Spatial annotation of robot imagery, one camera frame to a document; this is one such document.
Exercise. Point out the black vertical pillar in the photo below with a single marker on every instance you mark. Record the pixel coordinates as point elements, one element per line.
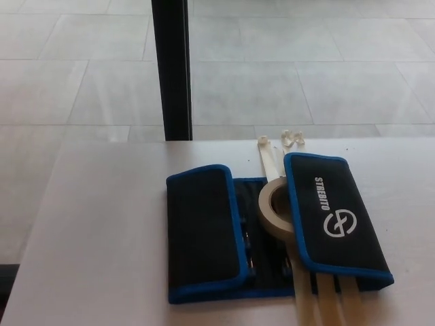
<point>173,68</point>

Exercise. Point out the black toolkit case blue trim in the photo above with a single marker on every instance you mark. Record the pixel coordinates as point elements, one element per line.
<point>200,220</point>

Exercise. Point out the beige masking tape roll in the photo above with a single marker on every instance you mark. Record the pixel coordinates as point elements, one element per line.
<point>268,220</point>

